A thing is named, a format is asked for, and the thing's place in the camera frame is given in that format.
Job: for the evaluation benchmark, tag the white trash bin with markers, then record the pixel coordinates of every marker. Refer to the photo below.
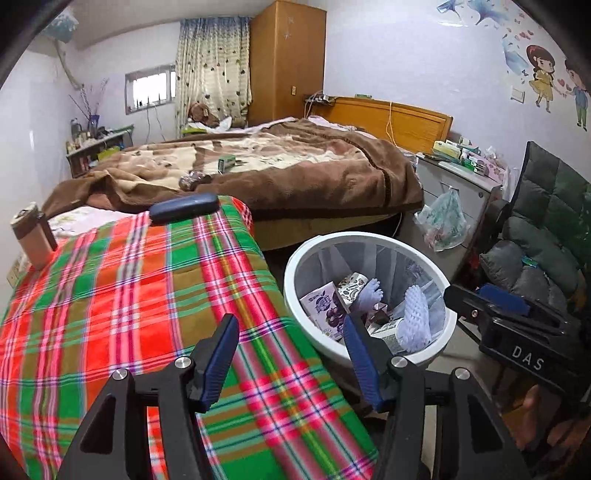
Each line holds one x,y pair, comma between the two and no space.
292,286

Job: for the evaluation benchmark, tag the printed plastic bag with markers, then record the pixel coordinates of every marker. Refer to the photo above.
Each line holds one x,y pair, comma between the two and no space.
443,221

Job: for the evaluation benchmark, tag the grey nightstand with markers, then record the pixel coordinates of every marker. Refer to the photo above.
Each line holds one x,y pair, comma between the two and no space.
466,194

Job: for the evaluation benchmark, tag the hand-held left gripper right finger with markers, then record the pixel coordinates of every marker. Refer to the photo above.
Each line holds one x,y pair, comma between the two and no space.
362,355

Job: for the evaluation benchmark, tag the vase with dried branches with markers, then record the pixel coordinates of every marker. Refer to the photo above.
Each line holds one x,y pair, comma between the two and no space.
94,122

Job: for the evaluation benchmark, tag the cartoon couple wall sticker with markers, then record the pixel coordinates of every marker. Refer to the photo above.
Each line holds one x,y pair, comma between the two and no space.
542,69

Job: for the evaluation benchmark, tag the wooden wardrobe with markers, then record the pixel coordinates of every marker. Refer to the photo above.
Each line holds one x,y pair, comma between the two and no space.
286,60

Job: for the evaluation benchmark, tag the tan bed base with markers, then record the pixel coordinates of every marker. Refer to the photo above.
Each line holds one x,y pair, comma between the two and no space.
300,229

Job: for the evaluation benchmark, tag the wooden bed headboard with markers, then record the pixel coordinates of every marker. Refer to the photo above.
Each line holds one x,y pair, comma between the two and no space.
415,124

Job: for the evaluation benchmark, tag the white foam fruit net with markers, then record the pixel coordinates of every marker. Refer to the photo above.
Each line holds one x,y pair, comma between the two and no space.
371,295
415,323

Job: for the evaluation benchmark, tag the small barred window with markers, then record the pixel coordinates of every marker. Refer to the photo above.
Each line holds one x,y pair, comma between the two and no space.
150,90

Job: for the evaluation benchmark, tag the white floral bed sheet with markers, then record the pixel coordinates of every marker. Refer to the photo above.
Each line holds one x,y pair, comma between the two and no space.
78,219

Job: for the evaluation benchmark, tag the white air conditioner pipe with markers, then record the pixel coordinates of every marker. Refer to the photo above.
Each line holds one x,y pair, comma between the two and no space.
69,69

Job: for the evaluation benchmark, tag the white carton purple print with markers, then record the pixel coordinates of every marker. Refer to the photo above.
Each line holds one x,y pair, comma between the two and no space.
323,309

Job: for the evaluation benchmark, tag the person's right hand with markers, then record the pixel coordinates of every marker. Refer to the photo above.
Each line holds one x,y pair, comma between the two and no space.
540,415

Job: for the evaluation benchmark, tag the pile of small boxes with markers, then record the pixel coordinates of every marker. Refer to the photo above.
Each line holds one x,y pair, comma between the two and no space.
461,154

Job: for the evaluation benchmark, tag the dark blue glasses case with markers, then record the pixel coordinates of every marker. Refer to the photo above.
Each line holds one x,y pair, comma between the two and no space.
184,208

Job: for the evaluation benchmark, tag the white power strip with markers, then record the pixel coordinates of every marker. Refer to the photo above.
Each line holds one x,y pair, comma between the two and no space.
318,98

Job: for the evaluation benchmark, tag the white black patterned carton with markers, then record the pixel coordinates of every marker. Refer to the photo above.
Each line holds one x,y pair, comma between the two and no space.
351,286

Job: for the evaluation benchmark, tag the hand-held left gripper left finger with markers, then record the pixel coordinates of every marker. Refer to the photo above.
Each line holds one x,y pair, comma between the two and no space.
219,360

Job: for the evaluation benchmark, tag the blue leaf wall sticker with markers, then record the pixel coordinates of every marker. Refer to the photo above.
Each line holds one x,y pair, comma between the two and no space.
480,11

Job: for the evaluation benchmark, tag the brown coffee packet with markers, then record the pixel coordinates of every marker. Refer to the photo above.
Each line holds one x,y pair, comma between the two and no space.
379,318

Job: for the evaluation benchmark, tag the white wall switch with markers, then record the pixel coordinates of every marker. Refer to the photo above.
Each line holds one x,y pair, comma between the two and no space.
518,94

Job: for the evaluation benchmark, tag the pink tumbler brown lid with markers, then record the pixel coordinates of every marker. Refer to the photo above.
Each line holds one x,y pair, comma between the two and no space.
32,240

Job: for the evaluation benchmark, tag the heart patterned curtain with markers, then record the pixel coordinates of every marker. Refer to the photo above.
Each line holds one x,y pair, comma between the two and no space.
212,69

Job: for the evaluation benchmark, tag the cluttered side desk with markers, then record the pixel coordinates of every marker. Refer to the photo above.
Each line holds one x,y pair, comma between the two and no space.
97,148

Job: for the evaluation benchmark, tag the brown printed blanket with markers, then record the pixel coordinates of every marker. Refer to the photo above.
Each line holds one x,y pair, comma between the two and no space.
323,175

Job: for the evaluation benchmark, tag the red green plaid tablecloth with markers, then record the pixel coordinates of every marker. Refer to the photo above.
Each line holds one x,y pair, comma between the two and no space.
115,300

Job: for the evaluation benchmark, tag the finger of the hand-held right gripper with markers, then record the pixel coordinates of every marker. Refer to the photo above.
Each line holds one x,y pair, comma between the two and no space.
464,301
505,299

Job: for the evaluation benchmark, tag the brown teddy bear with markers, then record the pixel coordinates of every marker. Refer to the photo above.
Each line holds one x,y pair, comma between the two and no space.
203,114

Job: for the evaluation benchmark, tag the pink bed sheet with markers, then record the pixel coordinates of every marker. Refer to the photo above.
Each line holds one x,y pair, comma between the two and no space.
318,121

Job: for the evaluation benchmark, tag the small green box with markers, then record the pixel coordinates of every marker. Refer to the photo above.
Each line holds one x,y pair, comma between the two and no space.
226,163

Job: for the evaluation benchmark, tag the dark crumpled wrapper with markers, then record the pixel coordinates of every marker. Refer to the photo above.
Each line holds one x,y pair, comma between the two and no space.
194,180

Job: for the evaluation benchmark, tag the grey padded chair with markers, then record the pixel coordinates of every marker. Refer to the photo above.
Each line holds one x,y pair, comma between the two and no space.
549,221

